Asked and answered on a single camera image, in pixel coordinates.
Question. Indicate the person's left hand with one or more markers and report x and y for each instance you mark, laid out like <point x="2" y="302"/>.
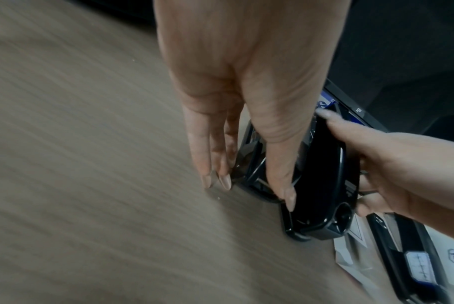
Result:
<point x="249" y="44"/>

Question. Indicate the small black stapler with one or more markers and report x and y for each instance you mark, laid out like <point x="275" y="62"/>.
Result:
<point x="324" y="178"/>

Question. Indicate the person's right hand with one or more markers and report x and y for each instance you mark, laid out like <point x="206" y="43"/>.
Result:
<point x="410" y="172"/>

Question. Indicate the black handbag gold logo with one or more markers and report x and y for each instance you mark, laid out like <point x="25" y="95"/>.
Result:
<point x="114" y="7"/>

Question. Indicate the slim black stapler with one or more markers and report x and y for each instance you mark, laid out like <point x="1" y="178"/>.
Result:
<point x="392" y="246"/>

